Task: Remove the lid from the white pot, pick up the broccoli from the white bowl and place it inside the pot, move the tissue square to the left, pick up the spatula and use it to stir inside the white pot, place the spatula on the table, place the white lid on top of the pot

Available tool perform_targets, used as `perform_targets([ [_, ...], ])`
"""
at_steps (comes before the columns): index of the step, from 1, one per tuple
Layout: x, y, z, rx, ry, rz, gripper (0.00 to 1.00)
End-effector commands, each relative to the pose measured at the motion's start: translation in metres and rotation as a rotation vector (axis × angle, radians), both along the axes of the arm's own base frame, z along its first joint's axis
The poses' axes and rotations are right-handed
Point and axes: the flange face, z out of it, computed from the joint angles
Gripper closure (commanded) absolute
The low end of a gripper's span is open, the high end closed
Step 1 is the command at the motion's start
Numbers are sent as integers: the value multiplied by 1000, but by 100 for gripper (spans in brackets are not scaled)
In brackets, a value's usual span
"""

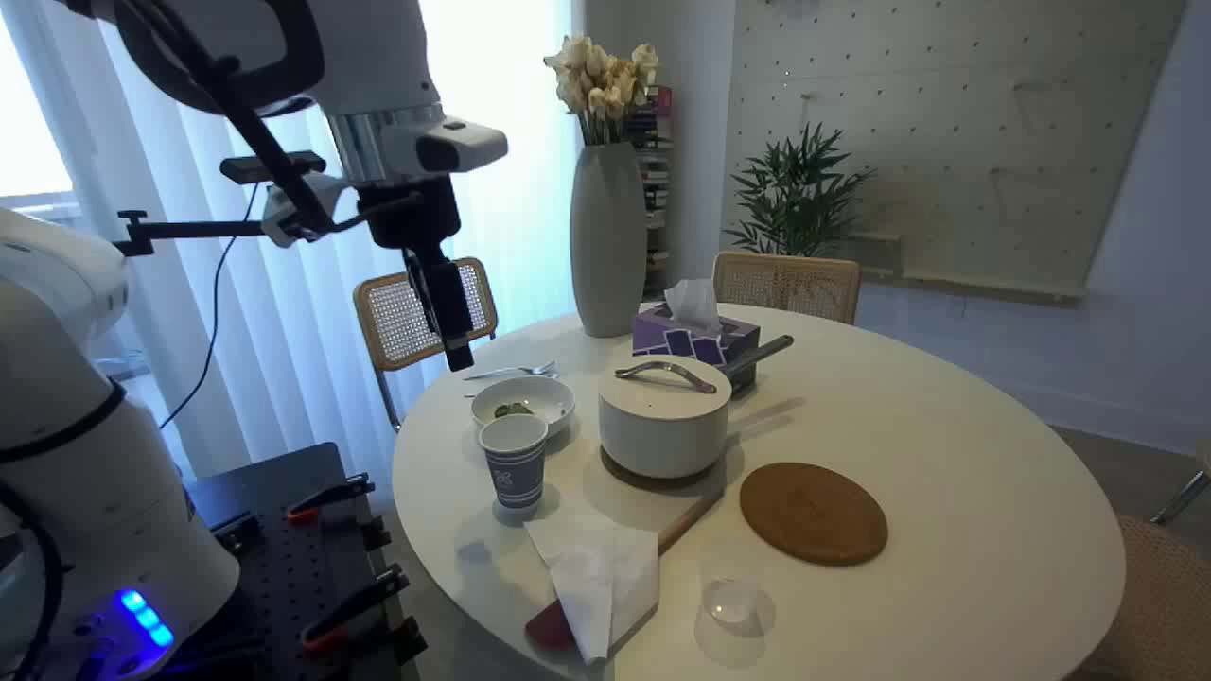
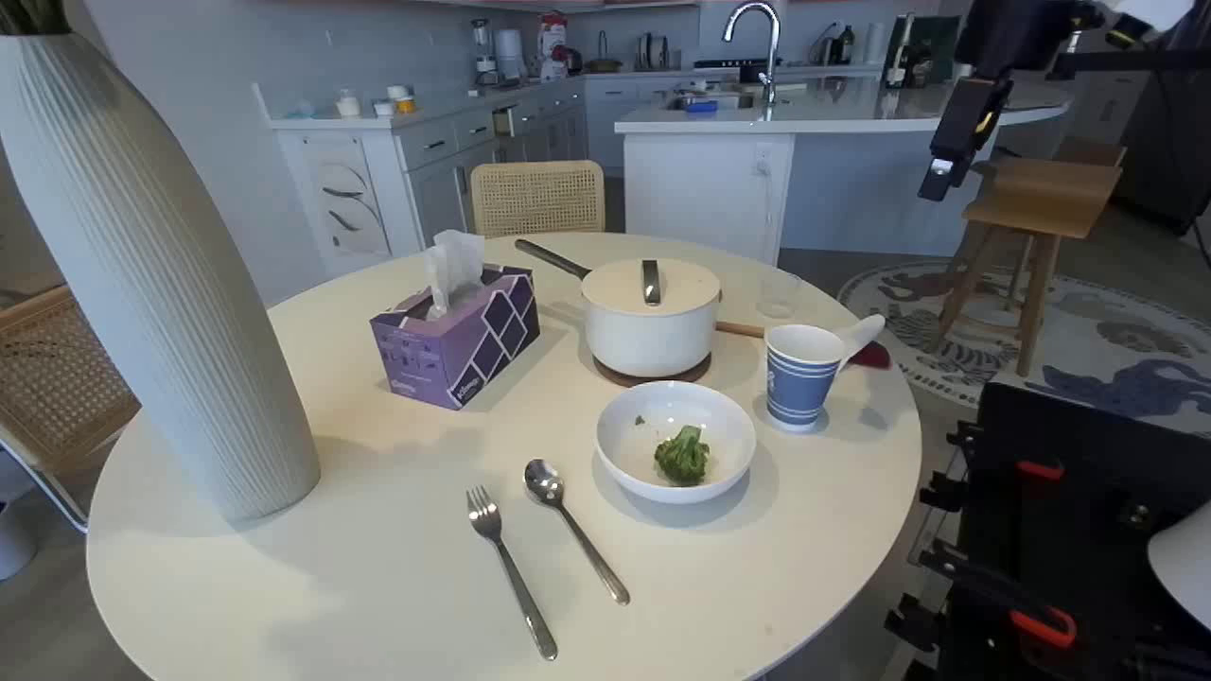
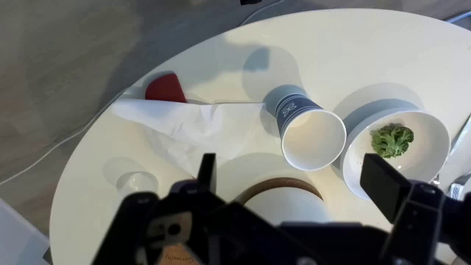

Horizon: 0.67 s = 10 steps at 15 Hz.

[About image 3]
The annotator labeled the white paper napkin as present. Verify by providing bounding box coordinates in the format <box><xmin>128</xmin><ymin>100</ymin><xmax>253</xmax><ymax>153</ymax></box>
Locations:
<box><xmin>112</xmin><ymin>99</ymin><xmax>279</xmax><ymax>175</ymax></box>

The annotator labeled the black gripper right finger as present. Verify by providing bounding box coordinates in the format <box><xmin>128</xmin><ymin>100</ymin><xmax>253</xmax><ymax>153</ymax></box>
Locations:
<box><xmin>360</xmin><ymin>153</ymin><xmax>410</xmax><ymax>222</ymax></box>

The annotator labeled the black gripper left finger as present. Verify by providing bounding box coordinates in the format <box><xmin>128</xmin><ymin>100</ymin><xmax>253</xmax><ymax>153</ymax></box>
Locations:
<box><xmin>197</xmin><ymin>153</ymin><xmax>216</xmax><ymax>191</ymax></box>

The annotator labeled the white pot lid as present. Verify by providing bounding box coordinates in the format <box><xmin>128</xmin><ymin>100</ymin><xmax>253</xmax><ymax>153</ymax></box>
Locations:
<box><xmin>235</xmin><ymin>177</ymin><xmax>331</xmax><ymax>225</ymax></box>

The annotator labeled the green broccoli piece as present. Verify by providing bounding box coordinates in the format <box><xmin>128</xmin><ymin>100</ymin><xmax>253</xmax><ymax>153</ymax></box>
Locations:
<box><xmin>371</xmin><ymin>124</ymin><xmax>415</xmax><ymax>159</ymax></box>

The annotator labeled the blue white paper cup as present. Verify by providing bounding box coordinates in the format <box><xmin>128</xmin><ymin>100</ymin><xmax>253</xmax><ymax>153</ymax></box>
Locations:
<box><xmin>263</xmin><ymin>84</ymin><xmax>347</xmax><ymax>171</ymax></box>

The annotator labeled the white cable on floor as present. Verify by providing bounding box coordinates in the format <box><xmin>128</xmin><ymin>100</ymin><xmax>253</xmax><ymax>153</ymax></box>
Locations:
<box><xmin>0</xmin><ymin>100</ymin><xmax>116</xmax><ymax>187</ymax></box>

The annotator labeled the clear drinking glass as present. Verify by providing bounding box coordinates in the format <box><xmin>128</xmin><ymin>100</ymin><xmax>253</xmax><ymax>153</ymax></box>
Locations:
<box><xmin>116</xmin><ymin>171</ymin><xmax>159</xmax><ymax>197</ymax></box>

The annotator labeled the red silicone spatula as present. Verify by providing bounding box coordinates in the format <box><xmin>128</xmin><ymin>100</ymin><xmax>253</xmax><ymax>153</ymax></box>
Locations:
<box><xmin>144</xmin><ymin>74</ymin><xmax>187</xmax><ymax>103</ymax></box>

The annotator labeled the white ceramic bowl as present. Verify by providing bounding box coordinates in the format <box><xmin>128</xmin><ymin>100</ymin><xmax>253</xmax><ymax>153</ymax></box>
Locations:
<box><xmin>340</xmin><ymin>99</ymin><xmax>450</xmax><ymax>199</ymax></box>

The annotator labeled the white box on floor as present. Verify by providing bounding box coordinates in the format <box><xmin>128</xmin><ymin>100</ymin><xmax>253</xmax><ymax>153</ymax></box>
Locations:
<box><xmin>0</xmin><ymin>199</ymin><xmax>50</xmax><ymax>265</ymax></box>

